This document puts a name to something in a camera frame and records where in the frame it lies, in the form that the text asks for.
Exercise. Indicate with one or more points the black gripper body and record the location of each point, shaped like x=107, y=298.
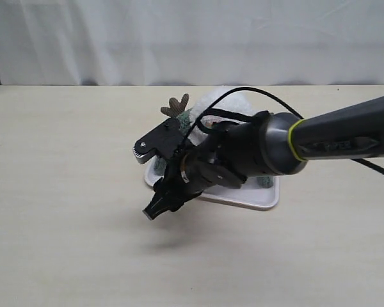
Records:
x=201, y=167

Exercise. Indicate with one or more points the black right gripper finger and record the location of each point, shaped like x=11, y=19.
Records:
x=163, y=200

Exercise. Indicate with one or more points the white rectangular plastic tray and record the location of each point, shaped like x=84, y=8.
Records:
x=249, y=196

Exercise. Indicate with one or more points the black toothed left gripper finger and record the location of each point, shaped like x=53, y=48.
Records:
x=161, y=141

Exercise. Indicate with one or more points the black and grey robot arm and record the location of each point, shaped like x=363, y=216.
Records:
x=238, y=146

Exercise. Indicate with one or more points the white backdrop curtain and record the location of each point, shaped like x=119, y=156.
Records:
x=191, y=42

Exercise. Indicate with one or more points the green fleece scarf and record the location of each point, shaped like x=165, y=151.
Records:
x=264, y=182

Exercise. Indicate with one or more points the white plush snowman toy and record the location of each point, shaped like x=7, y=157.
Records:
x=236, y=102

